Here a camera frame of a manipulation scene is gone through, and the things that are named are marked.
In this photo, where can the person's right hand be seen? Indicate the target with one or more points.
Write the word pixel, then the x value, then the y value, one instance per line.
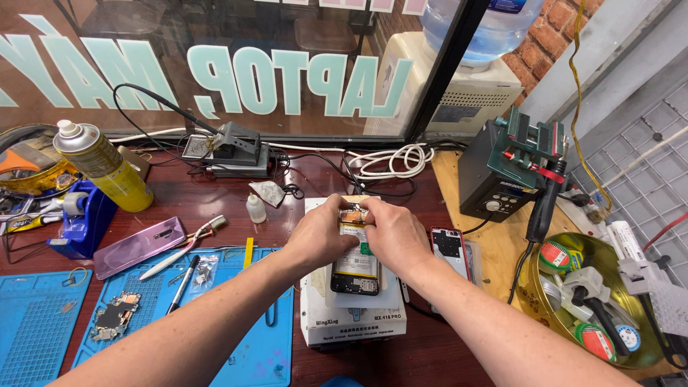
pixel 400 242

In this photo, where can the person's left hand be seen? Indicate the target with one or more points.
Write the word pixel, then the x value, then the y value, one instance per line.
pixel 317 234

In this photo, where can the smartphone with exposed battery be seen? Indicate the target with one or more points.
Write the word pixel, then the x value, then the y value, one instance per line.
pixel 356 269

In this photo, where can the crumpled white wipe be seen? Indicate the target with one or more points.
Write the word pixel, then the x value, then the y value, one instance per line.
pixel 269 192

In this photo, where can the small white dropper bottle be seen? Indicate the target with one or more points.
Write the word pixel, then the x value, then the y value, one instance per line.
pixel 256 210

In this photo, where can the yellow plastic pry strip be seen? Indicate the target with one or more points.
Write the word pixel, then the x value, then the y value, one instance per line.
pixel 248 252

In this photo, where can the white screen separator machine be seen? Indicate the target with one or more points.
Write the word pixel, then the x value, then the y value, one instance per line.
pixel 349 322

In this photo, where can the black hot air station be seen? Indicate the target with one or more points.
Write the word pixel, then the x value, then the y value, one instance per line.
pixel 484 183

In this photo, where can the grey soldering iron stand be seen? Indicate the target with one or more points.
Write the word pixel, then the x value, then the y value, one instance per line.
pixel 236 153

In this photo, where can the small clear bag of parts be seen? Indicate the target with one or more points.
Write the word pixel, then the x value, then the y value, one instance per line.
pixel 203 275

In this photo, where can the white toothbrush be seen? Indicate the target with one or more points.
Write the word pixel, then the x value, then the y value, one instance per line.
pixel 180 252

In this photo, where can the black and silver screwdriver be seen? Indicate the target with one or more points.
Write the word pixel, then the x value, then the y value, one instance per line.
pixel 183 285

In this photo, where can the large blue silicone work mat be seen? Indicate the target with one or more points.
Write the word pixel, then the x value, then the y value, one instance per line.
pixel 242 365

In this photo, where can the white water dispenser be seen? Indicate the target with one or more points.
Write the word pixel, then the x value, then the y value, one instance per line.
pixel 473 102

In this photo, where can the green phone holder fixture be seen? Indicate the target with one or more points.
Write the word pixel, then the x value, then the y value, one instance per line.
pixel 529 145

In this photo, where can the purple phone back cover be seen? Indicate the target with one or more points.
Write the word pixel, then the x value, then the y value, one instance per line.
pixel 140 247

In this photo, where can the white power strip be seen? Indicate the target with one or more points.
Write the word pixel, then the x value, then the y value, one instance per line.
pixel 580 207

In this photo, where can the gold round metal tray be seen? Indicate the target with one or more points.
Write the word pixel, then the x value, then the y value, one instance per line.
pixel 613 258

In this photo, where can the phone motherboard with copper shields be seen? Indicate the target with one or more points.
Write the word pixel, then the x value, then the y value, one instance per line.
pixel 114 317

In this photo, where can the clear blue water bottle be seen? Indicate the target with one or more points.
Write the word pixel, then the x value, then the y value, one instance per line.
pixel 484 32

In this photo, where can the yellow and silver spray can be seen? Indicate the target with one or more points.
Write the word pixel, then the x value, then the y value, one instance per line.
pixel 102 161

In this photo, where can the white tube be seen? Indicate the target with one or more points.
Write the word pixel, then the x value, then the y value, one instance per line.
pixel 629 242

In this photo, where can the blue tape dispenser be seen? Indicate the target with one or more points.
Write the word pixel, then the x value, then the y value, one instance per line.
pixel 86 226

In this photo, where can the glass window with teal lettering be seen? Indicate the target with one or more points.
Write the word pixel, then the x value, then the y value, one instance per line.
pixel 161 43

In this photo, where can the grey white clamp tool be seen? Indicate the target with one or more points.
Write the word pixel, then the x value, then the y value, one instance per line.
pixel 653 285

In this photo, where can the yellow glue tube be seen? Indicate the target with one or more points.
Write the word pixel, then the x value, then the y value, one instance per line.
pixel 27 223

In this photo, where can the gold round tin with tools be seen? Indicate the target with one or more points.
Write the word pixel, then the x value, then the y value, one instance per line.
pixel 32 166

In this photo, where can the small blue silicone work mat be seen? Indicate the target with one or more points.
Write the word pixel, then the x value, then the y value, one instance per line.
pixel 37 333

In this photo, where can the red phone frame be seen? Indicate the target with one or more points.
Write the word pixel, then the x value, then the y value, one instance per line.
pixel 450 252

